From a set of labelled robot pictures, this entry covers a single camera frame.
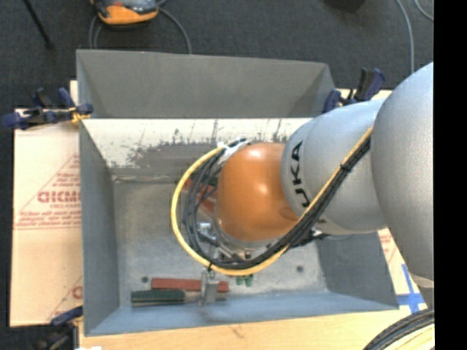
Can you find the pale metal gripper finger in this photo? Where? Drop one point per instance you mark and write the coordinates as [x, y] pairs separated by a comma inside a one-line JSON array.
[[201, 290], [211, 293]]

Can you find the red-brown flat block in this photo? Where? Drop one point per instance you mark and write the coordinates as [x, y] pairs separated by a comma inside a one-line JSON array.
[[171, 283]]

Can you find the dark green flat block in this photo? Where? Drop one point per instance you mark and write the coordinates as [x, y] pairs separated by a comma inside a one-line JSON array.
[[157, 297]]

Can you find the grey metal bin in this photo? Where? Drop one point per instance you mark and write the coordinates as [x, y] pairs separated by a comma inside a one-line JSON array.
[[146, 232]]

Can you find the brown cardboard board red print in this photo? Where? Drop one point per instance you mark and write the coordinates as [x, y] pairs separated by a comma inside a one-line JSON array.
[[44, 253]]

